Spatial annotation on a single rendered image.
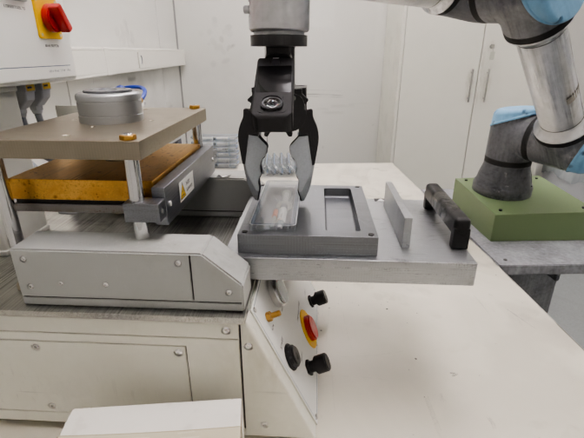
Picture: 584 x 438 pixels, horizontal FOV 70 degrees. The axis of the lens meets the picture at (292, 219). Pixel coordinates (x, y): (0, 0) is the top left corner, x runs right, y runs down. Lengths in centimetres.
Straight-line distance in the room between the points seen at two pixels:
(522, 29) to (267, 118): 56
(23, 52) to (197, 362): 47
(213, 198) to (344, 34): 251
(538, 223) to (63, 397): 106
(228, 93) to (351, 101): 88
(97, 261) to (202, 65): 271
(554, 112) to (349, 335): 64
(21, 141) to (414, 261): 44
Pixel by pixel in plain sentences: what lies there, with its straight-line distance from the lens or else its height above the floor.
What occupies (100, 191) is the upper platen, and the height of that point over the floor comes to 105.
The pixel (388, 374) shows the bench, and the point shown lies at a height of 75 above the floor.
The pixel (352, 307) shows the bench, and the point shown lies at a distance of 80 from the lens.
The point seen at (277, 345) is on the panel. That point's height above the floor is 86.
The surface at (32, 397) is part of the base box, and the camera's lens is 64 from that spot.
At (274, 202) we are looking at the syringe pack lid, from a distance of 56.
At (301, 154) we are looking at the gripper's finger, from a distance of 55.
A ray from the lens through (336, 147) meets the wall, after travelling 319.
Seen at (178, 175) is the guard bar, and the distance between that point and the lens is 52.
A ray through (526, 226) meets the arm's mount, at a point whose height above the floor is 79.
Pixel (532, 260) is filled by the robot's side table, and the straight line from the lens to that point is 110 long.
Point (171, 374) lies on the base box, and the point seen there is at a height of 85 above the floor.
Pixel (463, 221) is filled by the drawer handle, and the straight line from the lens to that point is 53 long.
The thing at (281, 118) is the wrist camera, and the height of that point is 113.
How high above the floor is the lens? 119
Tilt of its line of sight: 22 degrees down
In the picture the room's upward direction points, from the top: straight up
